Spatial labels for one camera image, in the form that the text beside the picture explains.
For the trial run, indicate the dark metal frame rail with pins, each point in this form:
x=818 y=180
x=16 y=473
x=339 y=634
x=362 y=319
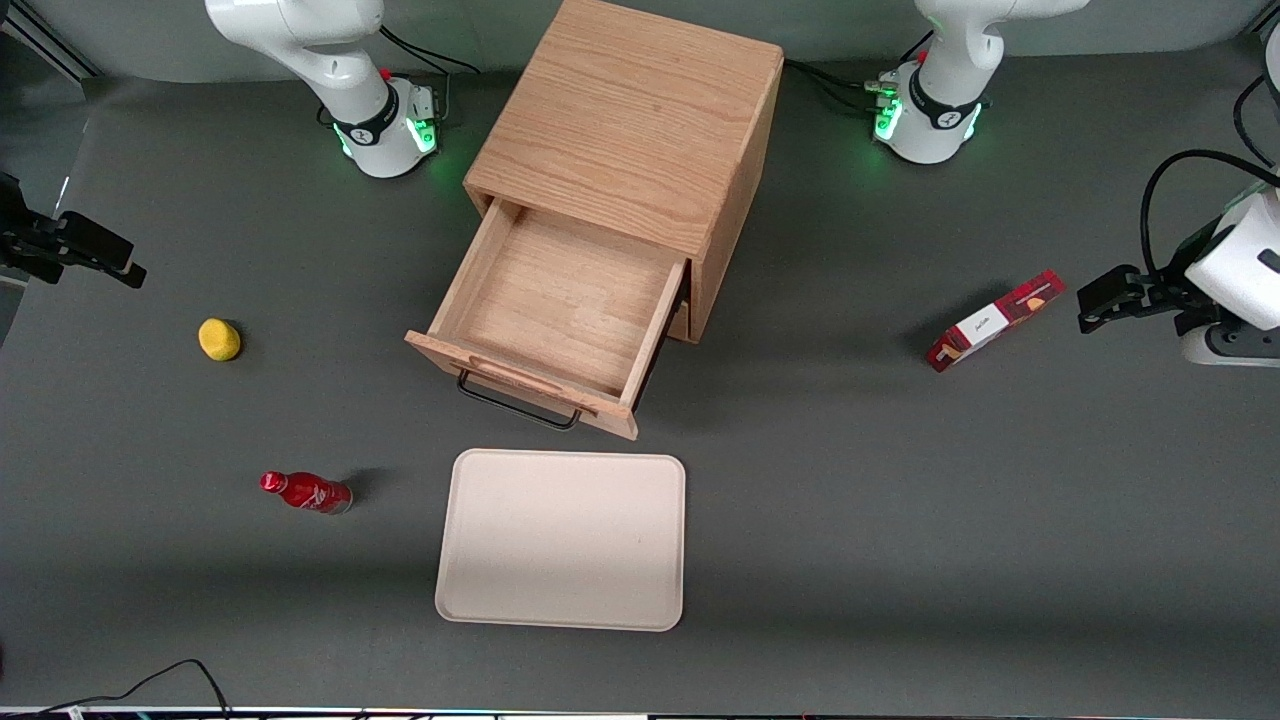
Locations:
x=55 y=50

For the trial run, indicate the red and white carton box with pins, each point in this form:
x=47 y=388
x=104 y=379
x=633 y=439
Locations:
x=990 y=325

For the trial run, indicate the black bracket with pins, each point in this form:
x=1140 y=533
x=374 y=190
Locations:
x=8 y=195

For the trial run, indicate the oak wooden cabinet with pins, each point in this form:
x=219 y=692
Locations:
x=630 y=110

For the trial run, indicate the red bottle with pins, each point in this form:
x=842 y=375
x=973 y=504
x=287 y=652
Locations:
x=305 y=492

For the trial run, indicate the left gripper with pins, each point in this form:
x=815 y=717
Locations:
x=1163 y=292

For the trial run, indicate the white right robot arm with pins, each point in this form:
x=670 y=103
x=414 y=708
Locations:
x=330 y=60

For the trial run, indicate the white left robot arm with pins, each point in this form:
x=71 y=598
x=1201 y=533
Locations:
x=950 y=60

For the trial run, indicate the beige plastic tray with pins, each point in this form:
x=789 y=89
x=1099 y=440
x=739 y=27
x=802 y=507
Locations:
x=560 y=540

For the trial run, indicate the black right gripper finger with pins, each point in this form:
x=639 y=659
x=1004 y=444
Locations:
x=95 y=240
x=125 y=274

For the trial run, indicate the yellow lemon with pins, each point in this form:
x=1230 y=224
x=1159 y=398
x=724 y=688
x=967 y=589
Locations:
x=219 y=340

